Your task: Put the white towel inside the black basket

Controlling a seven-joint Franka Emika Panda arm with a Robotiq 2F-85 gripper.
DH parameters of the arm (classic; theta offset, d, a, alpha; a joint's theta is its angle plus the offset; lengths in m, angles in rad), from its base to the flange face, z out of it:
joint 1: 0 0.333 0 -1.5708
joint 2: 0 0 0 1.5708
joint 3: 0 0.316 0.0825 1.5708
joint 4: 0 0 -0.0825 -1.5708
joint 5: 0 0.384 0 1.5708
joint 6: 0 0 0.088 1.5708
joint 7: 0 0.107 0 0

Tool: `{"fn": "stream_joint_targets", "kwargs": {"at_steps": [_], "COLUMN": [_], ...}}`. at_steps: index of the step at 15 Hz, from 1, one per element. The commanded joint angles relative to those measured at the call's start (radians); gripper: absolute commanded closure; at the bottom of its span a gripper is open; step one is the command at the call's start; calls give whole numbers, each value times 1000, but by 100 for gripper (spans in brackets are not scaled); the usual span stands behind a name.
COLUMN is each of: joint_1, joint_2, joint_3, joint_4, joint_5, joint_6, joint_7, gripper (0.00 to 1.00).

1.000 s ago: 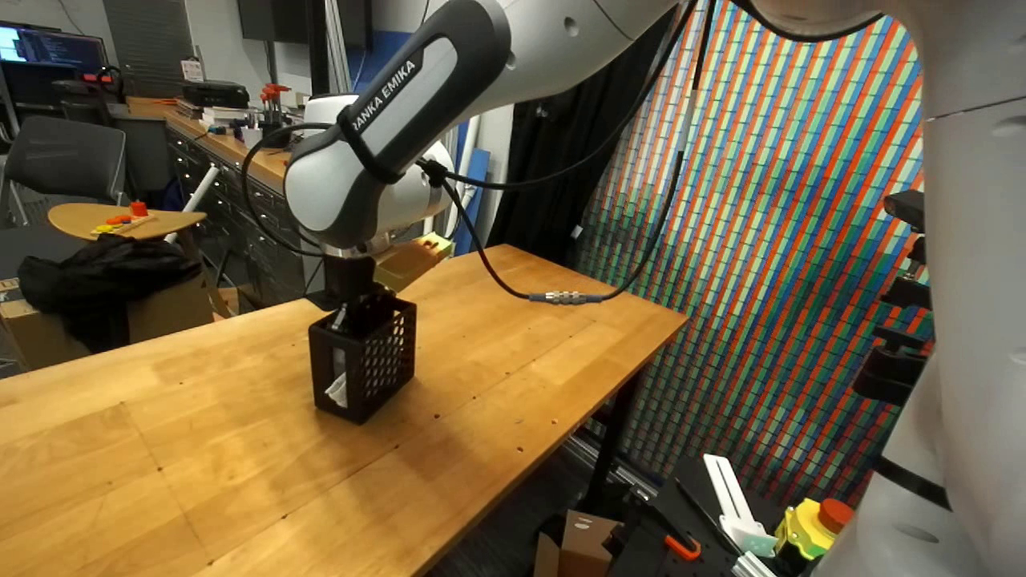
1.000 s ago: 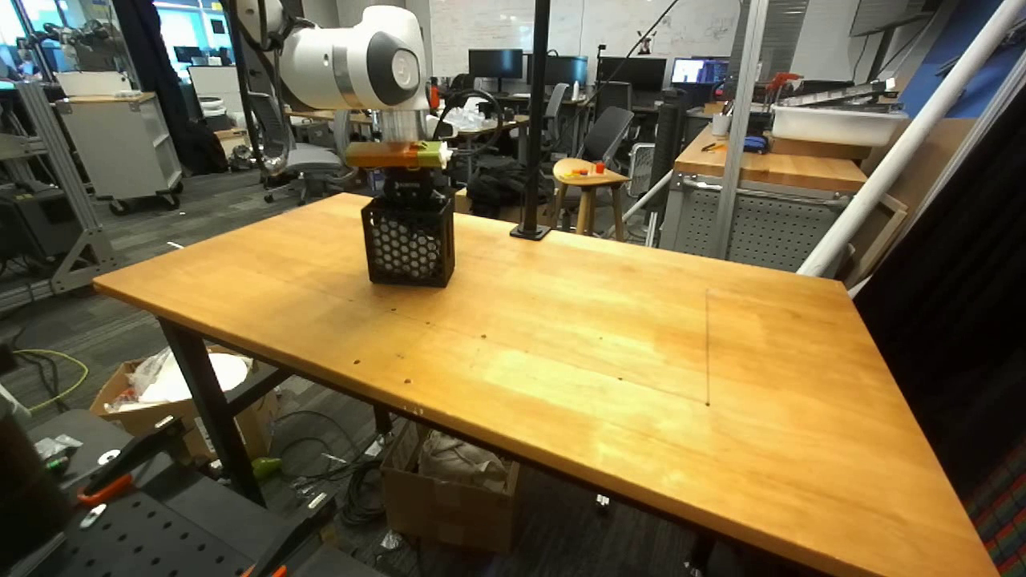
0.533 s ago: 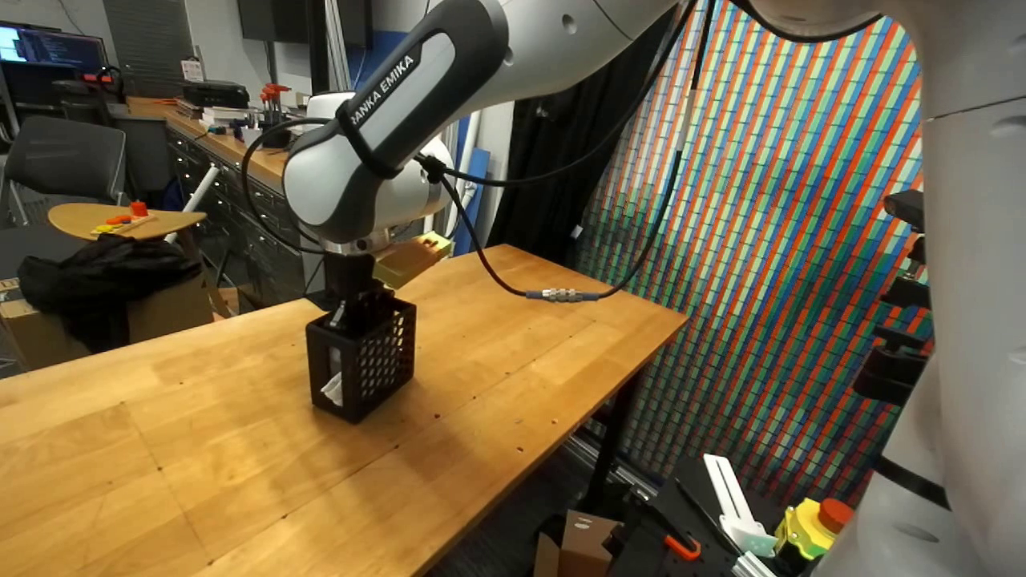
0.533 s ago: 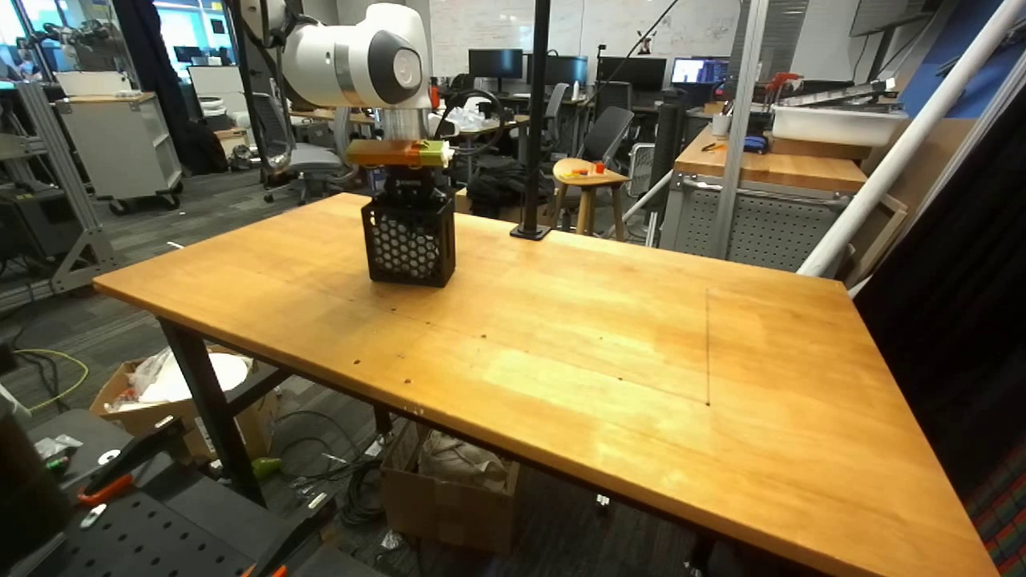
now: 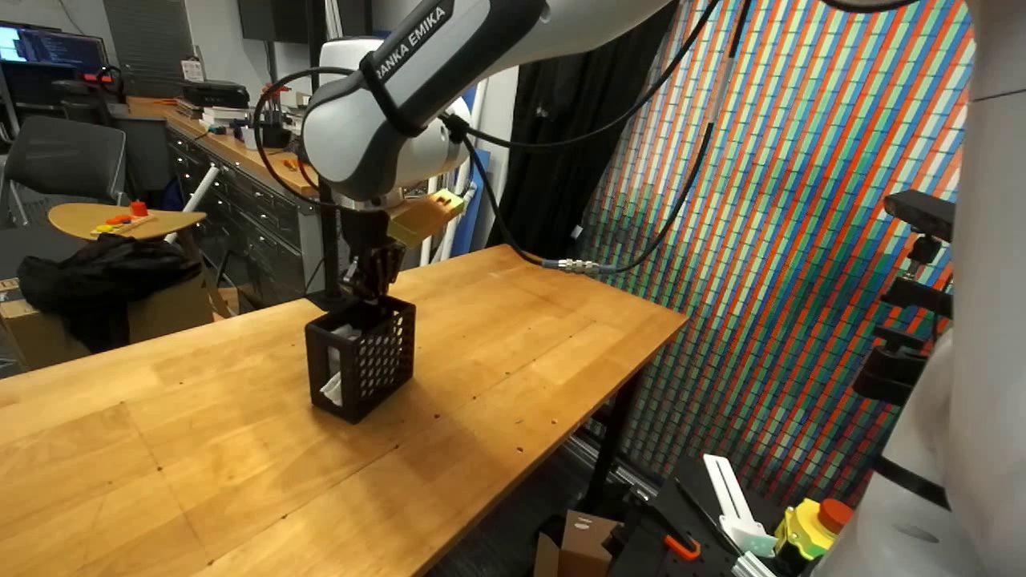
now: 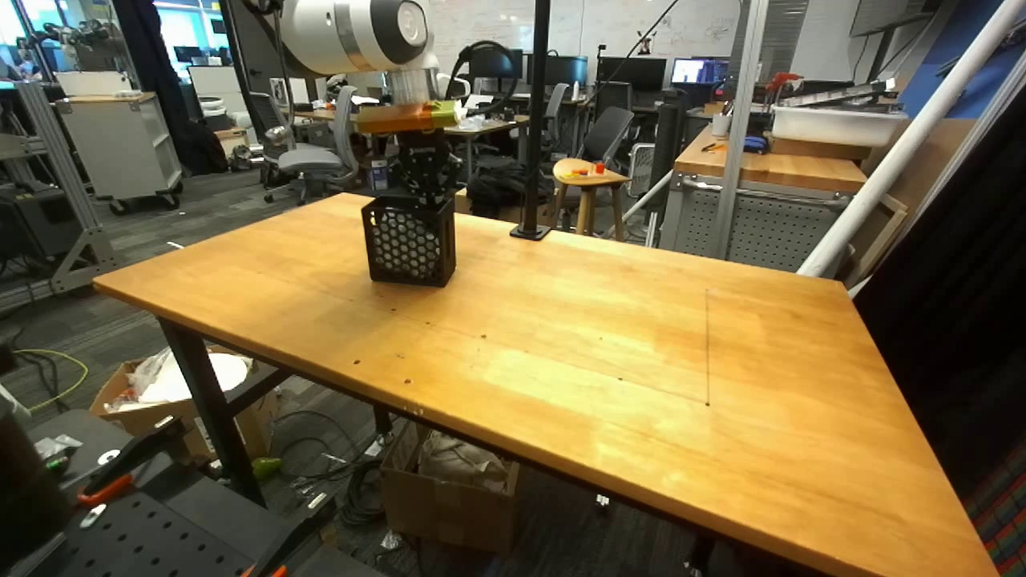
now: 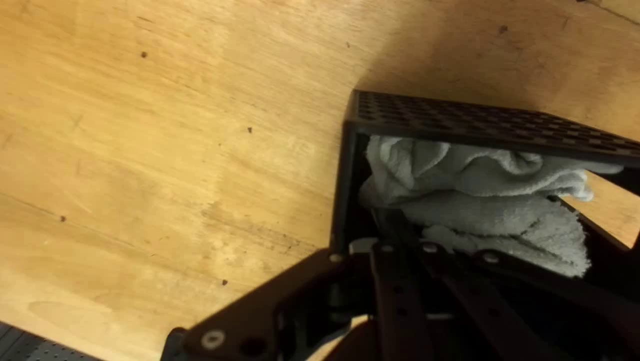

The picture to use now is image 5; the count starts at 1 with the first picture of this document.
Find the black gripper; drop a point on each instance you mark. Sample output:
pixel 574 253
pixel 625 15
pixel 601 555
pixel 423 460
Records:
pixel 371 228

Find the black perforated basket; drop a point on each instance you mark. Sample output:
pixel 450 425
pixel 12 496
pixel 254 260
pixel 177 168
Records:
pixel 381 364

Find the black vertical pole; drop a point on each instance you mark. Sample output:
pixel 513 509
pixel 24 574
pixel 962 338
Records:
pixel 331 250

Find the wooden workbench with drawers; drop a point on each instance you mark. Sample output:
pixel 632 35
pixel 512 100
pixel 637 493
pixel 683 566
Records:
pixel 259 212

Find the black spray bottle red trigger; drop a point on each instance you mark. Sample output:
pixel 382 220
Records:
pixel 274 116

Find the black case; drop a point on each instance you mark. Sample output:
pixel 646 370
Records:
pixel 212 95

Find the black curtain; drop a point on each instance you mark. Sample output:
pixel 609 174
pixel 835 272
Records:
pixel 556 116

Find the orange objects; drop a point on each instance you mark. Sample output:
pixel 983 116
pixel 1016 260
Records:
pixel 131 210

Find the black bag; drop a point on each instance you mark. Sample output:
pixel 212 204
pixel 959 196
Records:
pixel 97 290

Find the round wooden stool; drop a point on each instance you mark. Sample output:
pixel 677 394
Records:
pixel 84 222

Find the dark office chair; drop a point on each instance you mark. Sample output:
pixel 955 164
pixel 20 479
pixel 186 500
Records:
pixel 65 160

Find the brown cardboard box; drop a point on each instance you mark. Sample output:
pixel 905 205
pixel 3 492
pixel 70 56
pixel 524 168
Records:
pixel 583 547

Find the lit computer monitor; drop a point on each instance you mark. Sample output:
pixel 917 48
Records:
pixel 50 48

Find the colourful striped backdrop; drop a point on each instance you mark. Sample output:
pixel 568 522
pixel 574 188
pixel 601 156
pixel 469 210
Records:
pixel 791 320

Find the yellow red emergency stop button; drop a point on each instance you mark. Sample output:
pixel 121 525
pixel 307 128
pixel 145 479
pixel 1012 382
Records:
pixel 810 531

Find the black metal table frame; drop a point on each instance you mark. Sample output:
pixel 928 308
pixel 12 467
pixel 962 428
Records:
pixel 615 449

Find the white plastic rail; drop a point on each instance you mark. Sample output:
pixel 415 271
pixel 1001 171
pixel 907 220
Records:
pixel 737 506

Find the black camera stand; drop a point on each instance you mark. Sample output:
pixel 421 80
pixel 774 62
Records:
pixel 899 370

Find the black camera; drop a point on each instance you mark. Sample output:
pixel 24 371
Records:
pixel 917 212

